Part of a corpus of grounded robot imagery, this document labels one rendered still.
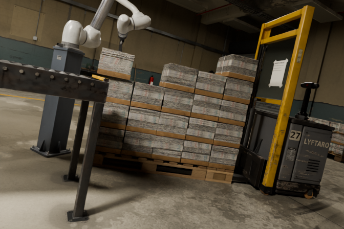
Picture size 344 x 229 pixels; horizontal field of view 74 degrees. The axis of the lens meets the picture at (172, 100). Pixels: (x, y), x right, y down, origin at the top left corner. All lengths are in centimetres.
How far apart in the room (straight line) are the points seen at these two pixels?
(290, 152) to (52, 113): 231
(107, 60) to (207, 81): 94
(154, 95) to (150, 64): 722
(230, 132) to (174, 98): 67
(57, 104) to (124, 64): 72
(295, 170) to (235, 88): 103
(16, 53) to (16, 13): 123
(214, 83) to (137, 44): 711
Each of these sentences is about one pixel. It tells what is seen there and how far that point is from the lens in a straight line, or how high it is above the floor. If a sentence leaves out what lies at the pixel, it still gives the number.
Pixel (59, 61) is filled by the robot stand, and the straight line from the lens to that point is 236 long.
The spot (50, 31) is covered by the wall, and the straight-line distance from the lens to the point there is 871.
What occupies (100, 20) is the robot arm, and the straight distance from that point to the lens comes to 249.
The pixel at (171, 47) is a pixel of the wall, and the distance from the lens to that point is 975.
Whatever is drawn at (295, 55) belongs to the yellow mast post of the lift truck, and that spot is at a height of 137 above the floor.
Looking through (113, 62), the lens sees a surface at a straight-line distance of 209.
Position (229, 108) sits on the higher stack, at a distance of 235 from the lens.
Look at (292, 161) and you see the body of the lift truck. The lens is 265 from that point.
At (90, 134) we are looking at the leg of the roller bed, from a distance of 137.
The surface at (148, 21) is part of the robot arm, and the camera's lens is 207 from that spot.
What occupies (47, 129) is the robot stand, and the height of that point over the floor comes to 23.
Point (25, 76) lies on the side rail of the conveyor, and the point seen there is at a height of 75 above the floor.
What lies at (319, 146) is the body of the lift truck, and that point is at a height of 56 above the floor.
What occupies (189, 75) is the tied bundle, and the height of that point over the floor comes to 99.
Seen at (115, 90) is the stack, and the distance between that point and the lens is 213.
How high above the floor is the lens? 84
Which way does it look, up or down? 3 degrees down
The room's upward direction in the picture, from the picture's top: 12 degrees clockwise
